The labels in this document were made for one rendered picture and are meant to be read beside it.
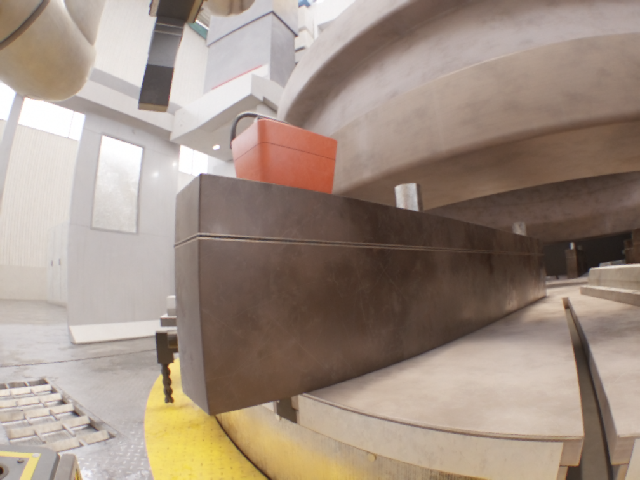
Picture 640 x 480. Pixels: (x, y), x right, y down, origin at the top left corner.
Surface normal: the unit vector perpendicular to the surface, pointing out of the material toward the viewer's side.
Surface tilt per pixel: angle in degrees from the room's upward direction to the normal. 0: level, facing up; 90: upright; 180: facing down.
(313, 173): 97
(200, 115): 90
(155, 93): 90
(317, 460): 90
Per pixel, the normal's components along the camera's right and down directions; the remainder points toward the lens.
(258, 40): -0.47, -0.09
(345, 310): 0.64, -0.13
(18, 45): 0.58, 0.80
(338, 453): -0.73, -0.05
